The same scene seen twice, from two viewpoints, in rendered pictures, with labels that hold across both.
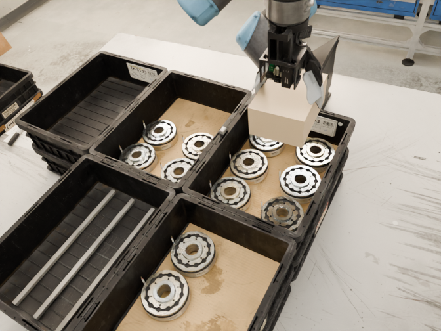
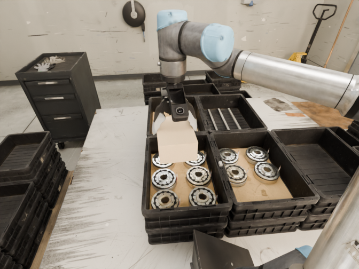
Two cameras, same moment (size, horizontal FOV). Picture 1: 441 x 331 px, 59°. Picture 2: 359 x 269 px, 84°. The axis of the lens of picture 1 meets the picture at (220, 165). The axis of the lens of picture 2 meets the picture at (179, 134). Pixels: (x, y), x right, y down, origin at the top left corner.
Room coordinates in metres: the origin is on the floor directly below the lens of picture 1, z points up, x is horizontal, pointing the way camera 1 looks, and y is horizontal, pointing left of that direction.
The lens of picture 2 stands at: (1.05, -0.51, 1.50)
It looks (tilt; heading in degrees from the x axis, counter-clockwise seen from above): 37 degrees down; 139
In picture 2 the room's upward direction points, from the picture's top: straight up
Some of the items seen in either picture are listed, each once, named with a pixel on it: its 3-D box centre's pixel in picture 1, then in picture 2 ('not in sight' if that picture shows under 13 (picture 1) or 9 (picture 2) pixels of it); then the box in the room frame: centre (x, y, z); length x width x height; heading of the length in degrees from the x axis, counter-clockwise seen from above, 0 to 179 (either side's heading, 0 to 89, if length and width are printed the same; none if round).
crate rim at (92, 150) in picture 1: (174, 123); (255, 161); (0.82, 0.11, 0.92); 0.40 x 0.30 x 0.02; 144
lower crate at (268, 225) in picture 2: not in sight; (247, 186); (0.82, 0.11, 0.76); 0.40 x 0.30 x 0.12; 144
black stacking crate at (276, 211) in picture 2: (178, 136); (252, 170); (0.82, 0.11, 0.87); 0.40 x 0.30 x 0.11; 144
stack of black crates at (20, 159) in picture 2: not in sight; (31, 172); (-0.45, -0.68, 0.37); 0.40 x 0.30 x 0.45; 147
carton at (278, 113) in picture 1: (288, 104); (174, 137); (0.64, -0.17, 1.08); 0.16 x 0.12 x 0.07; 147
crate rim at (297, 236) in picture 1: (272, 155); (181, 166); (0.64, -0.13, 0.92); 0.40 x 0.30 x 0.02; 144
